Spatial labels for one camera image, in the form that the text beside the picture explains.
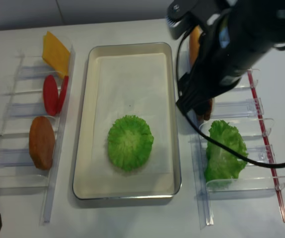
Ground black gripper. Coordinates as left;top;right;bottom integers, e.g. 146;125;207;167
176;70;217;115

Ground green lettuce leaf round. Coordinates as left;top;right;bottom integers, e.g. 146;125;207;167
107;115;154;172

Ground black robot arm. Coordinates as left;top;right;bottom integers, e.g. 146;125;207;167
167;0;285;114

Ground brown meat patty right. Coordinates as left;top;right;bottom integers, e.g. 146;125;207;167
204;99;213;120

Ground green lettuce leaf in rack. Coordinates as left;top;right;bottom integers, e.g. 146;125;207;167
205;120;248;182

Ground thin red tomato slice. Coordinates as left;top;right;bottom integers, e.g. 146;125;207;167
57;76;69;114

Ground yellow cheese slices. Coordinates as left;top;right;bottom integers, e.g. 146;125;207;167
42;31;71;79

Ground golden bun slice left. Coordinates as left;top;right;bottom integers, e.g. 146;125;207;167
189;26;202;67

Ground clear right acrylic rack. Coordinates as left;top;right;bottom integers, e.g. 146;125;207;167
189;69;285;228

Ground clear acrylic rack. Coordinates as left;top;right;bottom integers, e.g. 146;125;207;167
189;69;285;228
0;34;76;225

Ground white paper liner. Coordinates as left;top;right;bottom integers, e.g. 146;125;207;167
92;54;173;176

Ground cream metal tray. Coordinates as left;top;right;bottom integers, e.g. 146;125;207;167
72;42;181;200

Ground brown bun half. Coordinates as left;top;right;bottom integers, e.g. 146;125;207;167
29;116;55;171

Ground clear left acrylic rack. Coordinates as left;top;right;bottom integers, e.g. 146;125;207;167
0;34;76;225

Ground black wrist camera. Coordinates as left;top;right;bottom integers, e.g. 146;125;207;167
166;0;230;40

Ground black cable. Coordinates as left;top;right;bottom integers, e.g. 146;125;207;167
175;32;285;168

